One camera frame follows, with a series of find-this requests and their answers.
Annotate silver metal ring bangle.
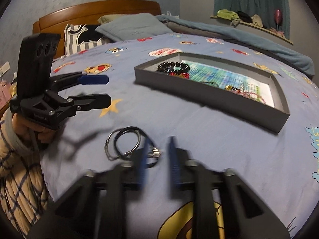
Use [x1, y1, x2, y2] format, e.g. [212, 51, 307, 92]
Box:
[104, 127, 142, 161]

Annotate black cord charm bracelet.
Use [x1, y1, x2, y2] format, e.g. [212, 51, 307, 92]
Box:
[113, 126, 161, 168]

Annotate black large bead bracelet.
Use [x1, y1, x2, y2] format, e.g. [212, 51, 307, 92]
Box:
[157, 61, 191, 74]

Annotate pink cord bracelet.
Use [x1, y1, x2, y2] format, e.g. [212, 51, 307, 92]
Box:
[236, 89, 267, 104]

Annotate plaid sleeve left forearm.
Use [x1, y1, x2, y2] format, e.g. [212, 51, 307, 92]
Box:
[1, 110, 50, 238]

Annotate left hand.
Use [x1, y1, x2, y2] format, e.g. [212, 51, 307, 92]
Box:
[12, 113, 56, 145]

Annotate striped black white pillow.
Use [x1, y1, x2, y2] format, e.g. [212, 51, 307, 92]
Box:
[64, 24, 111, 56]

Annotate olive green pillow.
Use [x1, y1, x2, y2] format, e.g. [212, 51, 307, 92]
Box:
[97, 14, 124, 25]

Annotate wooden headboard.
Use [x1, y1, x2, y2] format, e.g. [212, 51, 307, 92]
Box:
[32, 0, 162, 58]

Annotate grey blue pillow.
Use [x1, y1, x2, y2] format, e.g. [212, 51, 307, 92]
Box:
[95, 13, 173, 42]

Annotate blue cartoon bed sheet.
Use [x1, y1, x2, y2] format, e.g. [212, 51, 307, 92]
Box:
[40, 34, 318, 236]

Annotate grey shallow cardboard box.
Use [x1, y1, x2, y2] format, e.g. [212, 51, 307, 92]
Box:
[134, 52, 290, 133]

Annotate blue green printed paper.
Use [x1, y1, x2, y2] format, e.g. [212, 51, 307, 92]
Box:
[169, 60, 275, 107]

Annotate green cloth on sill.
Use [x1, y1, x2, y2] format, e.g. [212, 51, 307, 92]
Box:
[216, 9, 241, 22]

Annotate black cloth on sill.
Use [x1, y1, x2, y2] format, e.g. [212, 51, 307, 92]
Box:
[236, 11, 253, 24]

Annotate blue folded blanket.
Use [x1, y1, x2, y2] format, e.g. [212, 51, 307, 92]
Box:
[156, 15, 315, 78]

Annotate beige cloth on sill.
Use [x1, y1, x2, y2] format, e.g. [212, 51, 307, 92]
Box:
[251, 14, 263, 27]

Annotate wooden window sill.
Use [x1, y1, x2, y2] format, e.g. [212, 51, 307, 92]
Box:
[210, 15, 294, 46]

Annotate pink balloon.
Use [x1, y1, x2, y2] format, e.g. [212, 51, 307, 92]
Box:
[274, 9, 283, 31]

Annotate red and gold bracelet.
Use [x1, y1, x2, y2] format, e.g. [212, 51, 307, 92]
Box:
[169, 71, 190, 80]

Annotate dark beaded gold bracelet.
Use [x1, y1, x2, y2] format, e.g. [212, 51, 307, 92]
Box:
[224, 84, 241, 94]

